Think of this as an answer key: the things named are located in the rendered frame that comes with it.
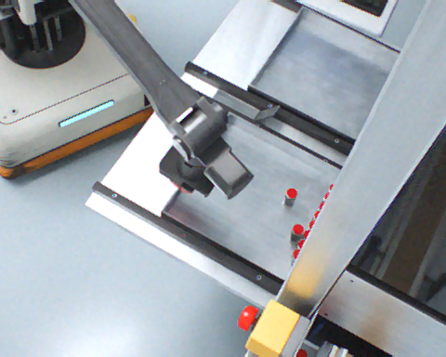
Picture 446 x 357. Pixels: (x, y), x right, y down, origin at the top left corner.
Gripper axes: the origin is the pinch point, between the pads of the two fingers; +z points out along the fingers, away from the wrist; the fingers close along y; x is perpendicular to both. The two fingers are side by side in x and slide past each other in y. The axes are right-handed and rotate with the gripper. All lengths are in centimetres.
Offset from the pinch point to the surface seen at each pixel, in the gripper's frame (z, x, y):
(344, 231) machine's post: -40.1, -12.3, 23.8
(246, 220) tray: 3.4, 2.7, 12.9
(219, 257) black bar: 1.7, -7.3, 12.4
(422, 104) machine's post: -67, -13, 21
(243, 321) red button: -10.2, -18.9, 21.0
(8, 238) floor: 100, -2, -49
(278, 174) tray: 3.2, 14.9, 13.3
